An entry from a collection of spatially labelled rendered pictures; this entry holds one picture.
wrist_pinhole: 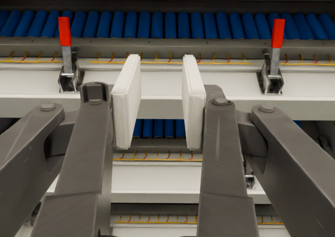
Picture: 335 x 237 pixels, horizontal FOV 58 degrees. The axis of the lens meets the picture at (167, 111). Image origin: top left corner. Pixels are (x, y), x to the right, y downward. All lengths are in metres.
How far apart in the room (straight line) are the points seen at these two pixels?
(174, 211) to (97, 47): 0.40
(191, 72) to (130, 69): 0.03
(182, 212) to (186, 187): 0.16
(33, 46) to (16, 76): 0.05
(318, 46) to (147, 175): 0.34
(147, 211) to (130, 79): 0.55
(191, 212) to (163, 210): 0.06
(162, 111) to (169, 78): 0.05
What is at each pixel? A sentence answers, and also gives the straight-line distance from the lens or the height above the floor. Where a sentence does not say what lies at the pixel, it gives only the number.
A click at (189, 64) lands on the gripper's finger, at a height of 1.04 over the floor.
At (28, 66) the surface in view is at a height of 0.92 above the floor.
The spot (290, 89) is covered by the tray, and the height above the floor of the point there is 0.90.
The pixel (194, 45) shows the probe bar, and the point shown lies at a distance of 0.43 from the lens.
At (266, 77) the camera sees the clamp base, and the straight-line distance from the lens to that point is 0.41.
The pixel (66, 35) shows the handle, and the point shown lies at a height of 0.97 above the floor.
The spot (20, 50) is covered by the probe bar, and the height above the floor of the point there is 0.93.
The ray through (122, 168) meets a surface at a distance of 0.55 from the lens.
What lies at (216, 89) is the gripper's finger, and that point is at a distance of 0.16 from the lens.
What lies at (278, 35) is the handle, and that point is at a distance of 0.41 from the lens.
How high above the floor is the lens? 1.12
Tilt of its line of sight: 37 degrees down
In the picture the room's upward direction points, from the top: 1 degrees clockwise
